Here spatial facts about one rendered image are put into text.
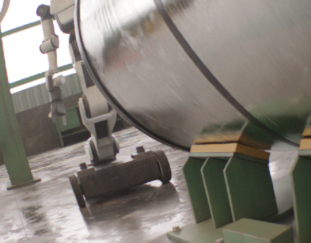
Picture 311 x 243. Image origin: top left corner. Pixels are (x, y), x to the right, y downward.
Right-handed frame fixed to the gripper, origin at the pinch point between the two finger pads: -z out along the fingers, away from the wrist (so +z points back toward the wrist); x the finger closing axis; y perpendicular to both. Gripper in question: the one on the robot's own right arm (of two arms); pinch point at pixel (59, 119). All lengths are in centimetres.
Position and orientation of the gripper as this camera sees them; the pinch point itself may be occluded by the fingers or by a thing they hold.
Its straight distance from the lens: 254.1
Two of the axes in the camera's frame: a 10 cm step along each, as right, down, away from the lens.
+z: -2.2, -9.5, 2.3
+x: -4.2, -1.2, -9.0
